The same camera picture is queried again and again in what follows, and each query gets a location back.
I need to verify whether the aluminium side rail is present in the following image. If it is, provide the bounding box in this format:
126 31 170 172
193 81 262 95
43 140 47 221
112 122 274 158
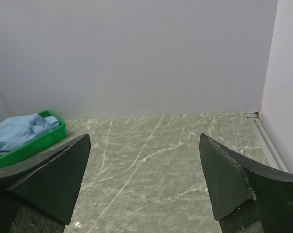
245 112 289 173

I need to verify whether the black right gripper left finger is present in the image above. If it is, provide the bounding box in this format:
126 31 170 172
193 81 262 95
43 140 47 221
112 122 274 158
0 134 91 233

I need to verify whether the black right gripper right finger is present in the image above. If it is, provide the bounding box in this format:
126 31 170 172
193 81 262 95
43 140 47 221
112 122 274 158
199 134 293 233

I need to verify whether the light blue long sleeve shirt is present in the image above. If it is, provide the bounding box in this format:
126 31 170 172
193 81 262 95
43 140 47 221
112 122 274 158
0 113 60 157

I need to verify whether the green plastic bin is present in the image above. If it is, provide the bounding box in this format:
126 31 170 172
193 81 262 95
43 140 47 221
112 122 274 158
0 110 67 168

